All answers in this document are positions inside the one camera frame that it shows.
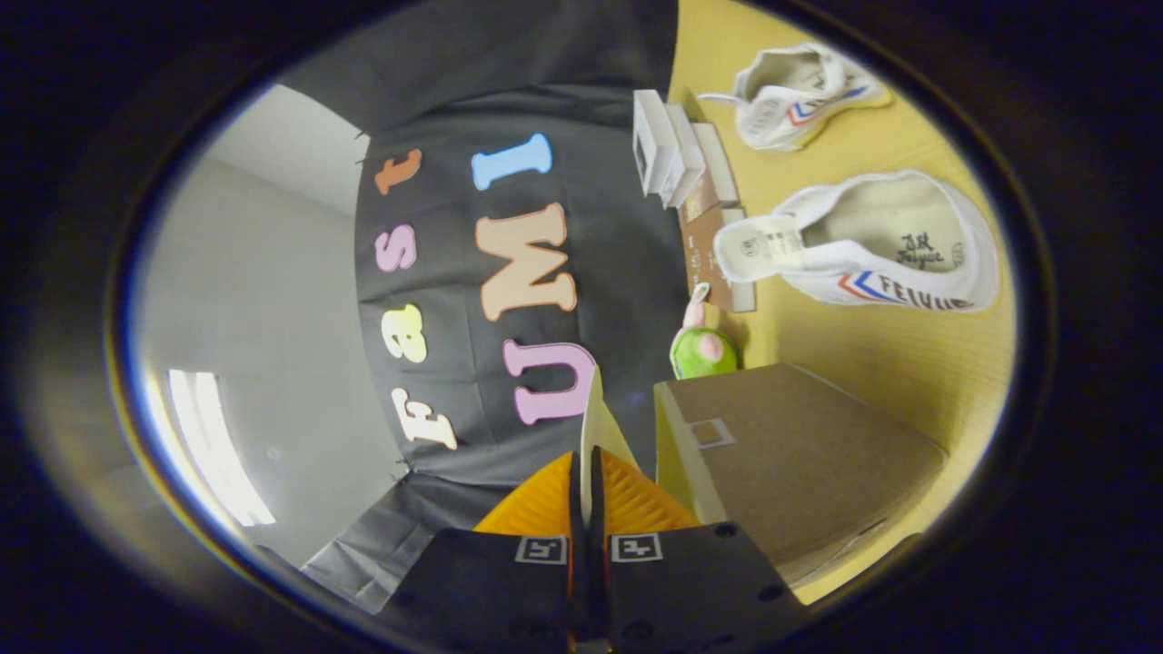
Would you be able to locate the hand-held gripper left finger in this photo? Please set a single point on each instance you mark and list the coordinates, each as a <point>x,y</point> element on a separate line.
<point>491,581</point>

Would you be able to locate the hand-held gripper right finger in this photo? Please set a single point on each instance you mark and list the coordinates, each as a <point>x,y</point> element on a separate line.
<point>690,581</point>

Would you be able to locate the brown cover book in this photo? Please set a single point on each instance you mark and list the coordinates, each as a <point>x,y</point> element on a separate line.
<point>704,259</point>

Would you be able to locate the brown patterned book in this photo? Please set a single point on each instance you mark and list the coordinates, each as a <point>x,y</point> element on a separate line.
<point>718,163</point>

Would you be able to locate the white book with dark picture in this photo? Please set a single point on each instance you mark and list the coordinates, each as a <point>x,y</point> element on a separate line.
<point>651,136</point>

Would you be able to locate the brown cardboard storage box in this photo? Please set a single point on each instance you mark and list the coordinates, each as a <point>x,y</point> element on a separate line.
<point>800,454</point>

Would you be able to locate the white canvas shoe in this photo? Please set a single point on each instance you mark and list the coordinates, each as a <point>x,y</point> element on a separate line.
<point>800,100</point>
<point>863,236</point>

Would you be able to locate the ceiling light panel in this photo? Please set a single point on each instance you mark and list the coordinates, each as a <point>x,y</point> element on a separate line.
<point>223,454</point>

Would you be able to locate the green and pink plush toy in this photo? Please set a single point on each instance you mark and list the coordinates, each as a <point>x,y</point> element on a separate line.
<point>701,356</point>

